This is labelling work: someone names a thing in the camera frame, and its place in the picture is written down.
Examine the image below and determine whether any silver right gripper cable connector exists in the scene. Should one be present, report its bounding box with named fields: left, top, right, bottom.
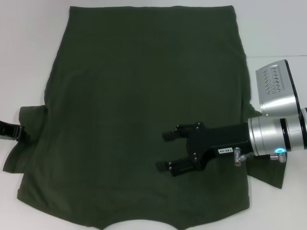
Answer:
left=234, top=147, right=253, bottom=167

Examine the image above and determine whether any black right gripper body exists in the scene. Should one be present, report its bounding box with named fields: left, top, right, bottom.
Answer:
left=188, top=122, right=251, bottom=171

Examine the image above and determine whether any dark green shirt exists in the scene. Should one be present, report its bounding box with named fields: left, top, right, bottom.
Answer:
left=2, top=5, right=288, bottom=230

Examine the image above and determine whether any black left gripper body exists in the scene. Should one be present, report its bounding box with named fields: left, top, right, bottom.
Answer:
left=0, top=121, right=19, bottom=140

